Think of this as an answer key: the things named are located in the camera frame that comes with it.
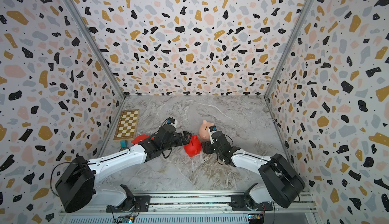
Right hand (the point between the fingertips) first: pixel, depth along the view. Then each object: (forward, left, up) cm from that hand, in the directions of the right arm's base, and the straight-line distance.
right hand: (205, 143), depth 89 cm
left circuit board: (-37, +36, -5) cm, 52 cm away
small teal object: (0, +51, -2) cm, 51 cm away
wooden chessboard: (+12, +52, -2) cm, 54 cm away
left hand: (0, +9, +8) cm, 12 cm away
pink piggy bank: (+7, +1, +2) cm, 8 cm away
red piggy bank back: (-4, +7, +2) cm, 8 cm away
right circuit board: (-35, -25, -8) cm, 43 cm away
